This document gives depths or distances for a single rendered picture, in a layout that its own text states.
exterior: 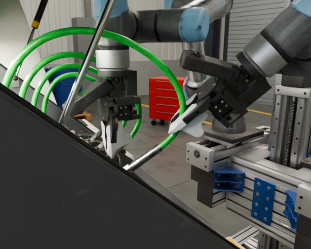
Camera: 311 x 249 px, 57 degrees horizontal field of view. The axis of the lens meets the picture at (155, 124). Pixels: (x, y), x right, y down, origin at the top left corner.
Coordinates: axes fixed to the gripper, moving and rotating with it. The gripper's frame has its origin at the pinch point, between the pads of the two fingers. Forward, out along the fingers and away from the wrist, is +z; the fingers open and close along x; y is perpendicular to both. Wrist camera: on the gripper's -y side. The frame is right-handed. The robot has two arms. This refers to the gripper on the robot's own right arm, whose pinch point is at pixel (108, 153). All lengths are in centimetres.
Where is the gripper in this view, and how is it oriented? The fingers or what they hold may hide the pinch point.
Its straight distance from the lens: 71.0
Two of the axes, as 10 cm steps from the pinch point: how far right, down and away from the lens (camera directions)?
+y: 8.7, -1.3, 4.7
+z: 0.1, 9.6, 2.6
